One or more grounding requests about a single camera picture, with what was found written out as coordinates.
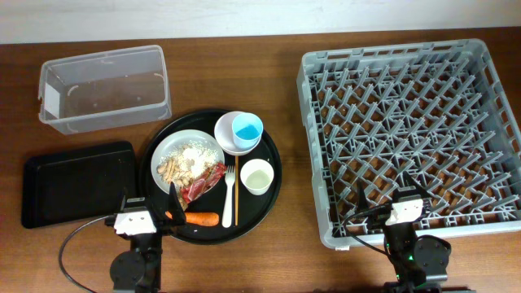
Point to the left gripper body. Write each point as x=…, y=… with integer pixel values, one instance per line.
x=162, y=227

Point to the clear plastic bin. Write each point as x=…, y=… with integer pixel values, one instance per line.
x=105, y=90

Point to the black rectangular tray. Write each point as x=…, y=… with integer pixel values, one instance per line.
x=78, y=184

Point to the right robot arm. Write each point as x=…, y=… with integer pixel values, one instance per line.
x=420, y=262

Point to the orange carrot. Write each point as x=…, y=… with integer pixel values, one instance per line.
x=208, y=219

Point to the red snack wrapper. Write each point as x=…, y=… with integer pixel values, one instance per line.
x=205, y=182

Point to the white plastic fork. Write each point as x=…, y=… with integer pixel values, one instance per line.
x=226, y=220

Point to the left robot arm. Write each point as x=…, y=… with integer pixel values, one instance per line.
x=139, y=268

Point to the wooden chopstick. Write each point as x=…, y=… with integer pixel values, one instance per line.
x=236, y=191

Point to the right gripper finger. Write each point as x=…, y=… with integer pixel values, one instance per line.
x=361, y=197
x=412, y=189

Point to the blue plastic cup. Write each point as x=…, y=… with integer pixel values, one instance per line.
x=247, y=129

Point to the rice pile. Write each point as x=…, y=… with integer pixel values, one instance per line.
x=202, y=156

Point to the grey plate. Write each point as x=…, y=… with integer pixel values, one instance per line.
x=167, y=145

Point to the round black serving tray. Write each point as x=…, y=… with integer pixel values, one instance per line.
x=252, y=208

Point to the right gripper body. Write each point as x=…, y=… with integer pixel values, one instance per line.
x=424, y=206

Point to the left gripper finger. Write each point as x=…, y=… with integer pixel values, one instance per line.
x=122, y=202
x=176, y=212

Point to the grey dishwasher rack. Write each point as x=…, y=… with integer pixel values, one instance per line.
x=436, y=110

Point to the white cup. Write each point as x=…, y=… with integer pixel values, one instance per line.
x=257, y=176

